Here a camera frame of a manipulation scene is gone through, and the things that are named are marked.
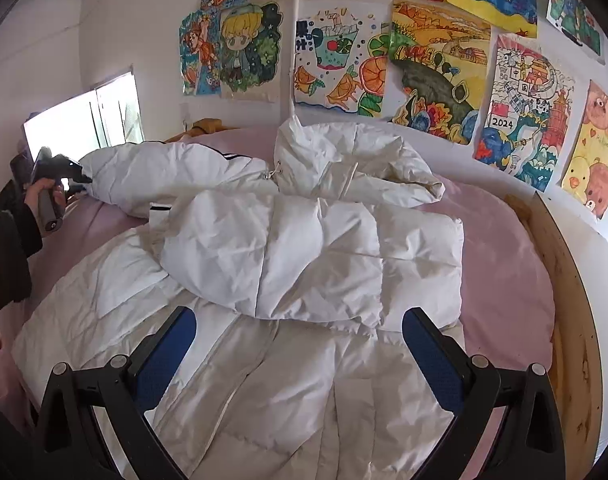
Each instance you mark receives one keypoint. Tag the white wall pipe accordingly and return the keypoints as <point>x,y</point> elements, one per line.
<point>294,0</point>

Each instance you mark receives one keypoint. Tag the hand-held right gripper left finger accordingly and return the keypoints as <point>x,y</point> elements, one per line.
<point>167,352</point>

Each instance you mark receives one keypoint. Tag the pink bed sheet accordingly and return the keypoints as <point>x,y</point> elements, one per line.
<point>499,270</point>

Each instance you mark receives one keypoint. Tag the yellow bears drawing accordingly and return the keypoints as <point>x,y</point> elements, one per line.
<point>596,155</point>

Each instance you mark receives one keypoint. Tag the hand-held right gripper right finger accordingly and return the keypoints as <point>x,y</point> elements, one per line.
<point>430,360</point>

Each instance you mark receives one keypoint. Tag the wooden bed frame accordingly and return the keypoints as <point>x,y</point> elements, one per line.
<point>574,360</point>

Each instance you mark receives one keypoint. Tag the person's left forearm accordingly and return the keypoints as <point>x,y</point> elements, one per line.
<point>6,255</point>

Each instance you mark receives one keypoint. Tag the dragon and towers drawing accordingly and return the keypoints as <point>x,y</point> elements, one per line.
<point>524,115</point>

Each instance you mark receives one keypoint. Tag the blond cartoon figure drawing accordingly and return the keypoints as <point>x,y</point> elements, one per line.
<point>249,50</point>

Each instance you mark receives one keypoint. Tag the bright window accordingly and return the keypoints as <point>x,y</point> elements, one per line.
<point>83,120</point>

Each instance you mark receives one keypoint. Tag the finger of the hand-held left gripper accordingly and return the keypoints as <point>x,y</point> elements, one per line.
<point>82,176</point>

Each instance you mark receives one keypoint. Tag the winding wall landscape drawing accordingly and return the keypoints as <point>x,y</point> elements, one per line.
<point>434,70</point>

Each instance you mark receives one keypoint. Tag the person's left hand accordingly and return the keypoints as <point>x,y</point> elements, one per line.
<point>33,200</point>

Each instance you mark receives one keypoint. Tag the green figure drawing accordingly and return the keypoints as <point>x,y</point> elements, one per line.
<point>574,15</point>

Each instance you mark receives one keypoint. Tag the orange-haired girl blue drawing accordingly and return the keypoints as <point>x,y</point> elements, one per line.
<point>198,55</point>

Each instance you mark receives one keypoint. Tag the fruit drink drawing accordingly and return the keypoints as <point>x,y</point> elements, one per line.
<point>339,60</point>

